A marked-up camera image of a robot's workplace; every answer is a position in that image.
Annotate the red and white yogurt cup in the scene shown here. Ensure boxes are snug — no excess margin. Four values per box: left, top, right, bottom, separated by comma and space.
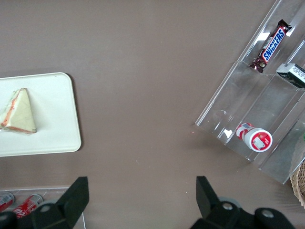
235, 122, 273, 153

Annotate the clear acrylic can holder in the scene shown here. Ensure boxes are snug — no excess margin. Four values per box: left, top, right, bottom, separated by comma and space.
0, 187, 86, 229

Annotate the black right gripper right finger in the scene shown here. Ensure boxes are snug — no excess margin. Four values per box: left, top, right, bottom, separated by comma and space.
190, 176, 256, 229

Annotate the wicker basket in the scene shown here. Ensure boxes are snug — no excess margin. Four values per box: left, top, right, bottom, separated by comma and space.
289, 161, 305, 208

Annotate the triangle sandwich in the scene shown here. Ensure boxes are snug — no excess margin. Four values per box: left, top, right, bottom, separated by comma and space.
0, 87, 38, 135

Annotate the Snickers chocolate bar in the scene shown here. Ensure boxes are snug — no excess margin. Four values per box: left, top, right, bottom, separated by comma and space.
249, 19, 293, 73

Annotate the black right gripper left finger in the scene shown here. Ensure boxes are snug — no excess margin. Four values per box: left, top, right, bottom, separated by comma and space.
31, 176, 90, 229

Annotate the cream plastic tray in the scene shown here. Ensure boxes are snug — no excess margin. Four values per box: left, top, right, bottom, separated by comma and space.
0, 72, 82, 157

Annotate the black and white carton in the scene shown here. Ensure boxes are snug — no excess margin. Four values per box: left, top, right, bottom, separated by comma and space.
275, 62, 305, 90

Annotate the red cola can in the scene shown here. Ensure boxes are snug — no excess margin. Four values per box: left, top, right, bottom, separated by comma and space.
12, 194, 44, 219
0, 192, 16, 213

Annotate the clear acrylic display stand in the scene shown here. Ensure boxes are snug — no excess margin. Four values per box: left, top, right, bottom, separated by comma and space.
194, 0, 305, 186

